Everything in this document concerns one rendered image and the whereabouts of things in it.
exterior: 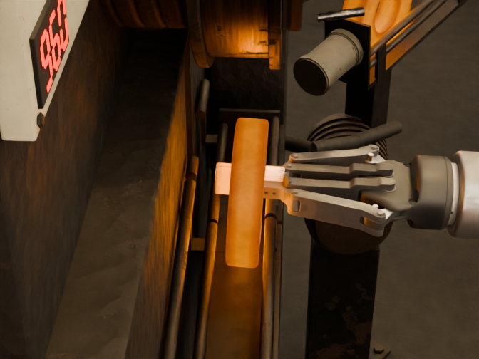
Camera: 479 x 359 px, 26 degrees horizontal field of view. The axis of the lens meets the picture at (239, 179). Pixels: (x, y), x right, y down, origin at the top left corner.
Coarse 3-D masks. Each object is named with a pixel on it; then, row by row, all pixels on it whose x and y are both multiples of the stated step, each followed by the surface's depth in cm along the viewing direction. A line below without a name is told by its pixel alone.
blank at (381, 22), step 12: (348, 0) 145; (360, 0) 144; (372, 0) 145; (384, 0) 153; (396, 0) 152; (408, 0) 154; (372, 12) 146; (384, 12) 154; (396, 12) 153; (408, 12) 156; (372, 24) 148; (384, 24) 153; (372, 36) 149
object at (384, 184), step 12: (288, 180) 103; (300, 180) 104; (312, 180) 104; (324, 180) 104; (360, 180) 104; (372, 180) 104; (384, 180) 103; (324, 192) 104; (336, 192) 104; (348, 192) 104
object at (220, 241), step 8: (224, 200) 120; (264, 200) 120; (224, 208) 119; (264, 208) 119; (224, 216) 118; (264, 216) 118; (224, 224) 116; (224, 232) 115; (216, 240) 114; (224, 240) 114; (216, 248) 113; (224, 248) 113
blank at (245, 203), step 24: (240, 120) 104; (264, 120) 105; (240, 144) 101; (264, 144) 101; (240, 168) 99; (264, 168) 100; (240, 192) 99; (240, 216) 99; (240, 240) 101; (240, 264) 104
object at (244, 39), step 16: (208, 0) 81; (224, 0) 81; (240, 0) 81; (256, 0) 81; (272, 0) 79; (208, 16) 83; (224, 16) 83; (240, 16) 83; (256, 16) 83; (272, 16) 81; (208, 32) 85; (224, 32) 85; (240, 32) 85; (256, 32) 85; (272, 32) 83; (208, 48) 89; (224, 48) 89; (240, 48) 89; (256, 48) 89; (272, 48) 86; (272, 64) 90
